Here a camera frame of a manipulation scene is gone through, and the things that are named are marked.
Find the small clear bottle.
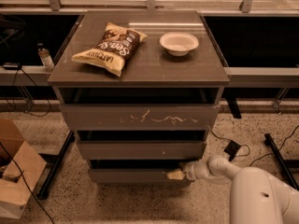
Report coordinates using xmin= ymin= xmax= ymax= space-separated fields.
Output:
xmin=37 ymin=43 xmax=54 ymax=72

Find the white paper bowl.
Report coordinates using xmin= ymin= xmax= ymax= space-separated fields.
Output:
xmin=160 ymin=32 xmax=199 ymax=57

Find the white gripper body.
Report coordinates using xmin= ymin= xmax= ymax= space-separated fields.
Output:
xmin=183 ymin=161 xmax=209 ymax=181

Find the grey top drawer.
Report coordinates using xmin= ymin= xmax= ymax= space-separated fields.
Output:
xmin=60 ymin=105 xmax=220 ymax=131

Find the black power adapter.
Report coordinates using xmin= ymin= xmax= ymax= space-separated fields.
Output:
xmin=224 ymin=141 xmax=241 ymax=156

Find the grey drawer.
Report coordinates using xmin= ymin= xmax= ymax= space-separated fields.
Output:
xmin=77 ymin=141 xmax=206 ymax=160
xmin=60 ymin=105 xmax=220 ymax=131
xmin=88 ymin=169 xmax=189 ymax=184

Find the black right table leg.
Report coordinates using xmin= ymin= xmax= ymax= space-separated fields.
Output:
xmin=264 ymin=133 xmax=299 ymax=190

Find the grey drawer cabinet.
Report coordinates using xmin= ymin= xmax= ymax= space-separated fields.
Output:
xmin=49 ymin=11 xmax=230 ymax=172

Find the yellow brown chip bag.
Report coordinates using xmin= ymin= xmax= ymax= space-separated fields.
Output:
xmin=72 ymin=22 xmax=148 ymax=77

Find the black left table leg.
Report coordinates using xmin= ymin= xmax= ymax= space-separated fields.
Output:
xmin=37 ymin=132 xmax=75 ymax=200

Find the grey middle drawer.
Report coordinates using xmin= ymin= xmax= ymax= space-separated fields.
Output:
xmin=77 ymin=141 xmax=206 ymax=160

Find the black cable on left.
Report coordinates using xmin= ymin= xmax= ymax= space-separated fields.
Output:
xmin=0 ymin=65 xmax=52 ymax=118

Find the grey bottom drawer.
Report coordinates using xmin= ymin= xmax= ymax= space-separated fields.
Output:
xmin=88 ymin=169 xmax=189 ymax=184

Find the black table leg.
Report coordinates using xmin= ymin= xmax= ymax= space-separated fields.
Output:
xmin=264 ymin=133 xmax=299 ymax=190
xmin=37 ymin=132 xmax=75 ymax=200

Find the cardboard box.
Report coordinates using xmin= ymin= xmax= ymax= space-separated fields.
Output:
xmin=0 ymin=119 xmax=46 ymax=219

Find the black adapter cable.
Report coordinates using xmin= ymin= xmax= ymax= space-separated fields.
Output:
xmin=207 ymin=125 xmax=299 ymax=168

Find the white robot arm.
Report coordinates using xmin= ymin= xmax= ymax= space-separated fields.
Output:
xmin=166 ymin=155 xmax=299 ymax=224

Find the small black device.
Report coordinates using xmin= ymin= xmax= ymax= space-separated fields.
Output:
xmin=3 ymin=63 xmax=21 ymax=70

